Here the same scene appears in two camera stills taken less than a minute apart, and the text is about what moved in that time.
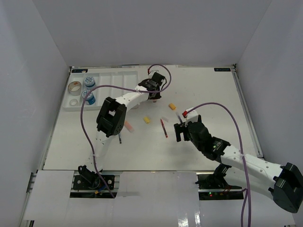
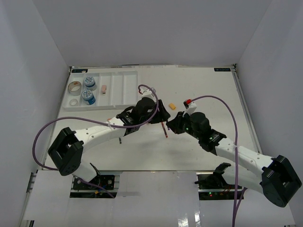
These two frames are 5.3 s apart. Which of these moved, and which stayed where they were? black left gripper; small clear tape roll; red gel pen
Moved: black left gripper
Stayed: red gel pen; small clear tape roll
